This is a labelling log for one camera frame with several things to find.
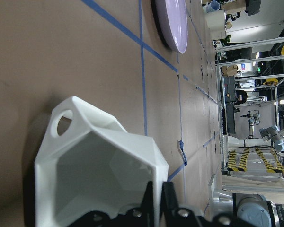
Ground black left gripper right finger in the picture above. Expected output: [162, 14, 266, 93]
[161, 182, 246, 227]

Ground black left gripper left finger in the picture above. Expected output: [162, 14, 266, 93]
[70, 181, 154, 227]

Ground white faceted mug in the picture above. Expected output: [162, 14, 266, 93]
[35, 96, 169, 227]

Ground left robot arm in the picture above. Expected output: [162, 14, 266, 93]
[70, 182, 284, 227]

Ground lilac round plate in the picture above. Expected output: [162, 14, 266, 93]
[154, 0, 188, 54]

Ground brown paper table cover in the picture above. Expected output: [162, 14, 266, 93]
[0, 0, 221, 227]

